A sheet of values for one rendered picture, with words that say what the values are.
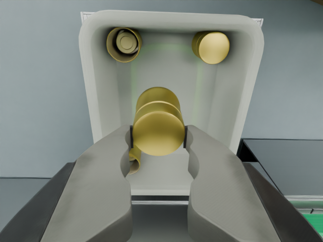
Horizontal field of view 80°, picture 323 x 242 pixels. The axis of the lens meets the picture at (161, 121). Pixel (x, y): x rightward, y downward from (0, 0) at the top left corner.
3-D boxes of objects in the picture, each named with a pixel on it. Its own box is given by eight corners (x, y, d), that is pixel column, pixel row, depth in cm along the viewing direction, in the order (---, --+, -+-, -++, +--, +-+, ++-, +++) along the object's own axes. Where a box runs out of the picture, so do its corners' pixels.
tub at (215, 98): (113, 156, 34) (101, 196, 27) (99, 11, 24) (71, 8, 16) (210, 157, 35) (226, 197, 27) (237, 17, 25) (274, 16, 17)
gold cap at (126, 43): (112, 19, 19) (119, 19, 23) (101, 54, 21) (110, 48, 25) (145, 36, 20) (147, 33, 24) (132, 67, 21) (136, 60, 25)
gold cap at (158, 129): (135, 86, 15) (128, 109, 11) (180, 86, 15) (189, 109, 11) (137, 126, 17) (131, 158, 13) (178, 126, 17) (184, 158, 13)
